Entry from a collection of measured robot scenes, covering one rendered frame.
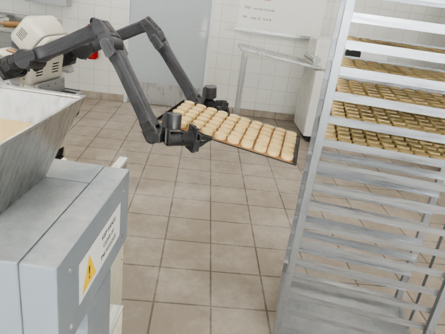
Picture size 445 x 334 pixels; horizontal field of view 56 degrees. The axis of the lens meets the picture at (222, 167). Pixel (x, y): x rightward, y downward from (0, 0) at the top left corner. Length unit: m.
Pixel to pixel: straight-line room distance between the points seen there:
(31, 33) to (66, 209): 1.43
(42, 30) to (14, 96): 1.21
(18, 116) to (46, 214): 0.22
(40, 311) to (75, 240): 0.10
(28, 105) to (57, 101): 0.05
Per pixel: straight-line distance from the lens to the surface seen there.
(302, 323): 2.13
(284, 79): 5.84
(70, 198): 0.73
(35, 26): 2.05
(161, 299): 2.34
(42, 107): 0.82
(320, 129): 1.58
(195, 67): 5.76
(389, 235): 2.29
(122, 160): 1.61
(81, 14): 5.89
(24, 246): 0.62
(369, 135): 1.82
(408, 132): 1.65
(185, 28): 5.71
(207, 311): 2.29
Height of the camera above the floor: 1.52
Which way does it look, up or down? 22 degrees down
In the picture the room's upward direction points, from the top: 8 degrees clockwise
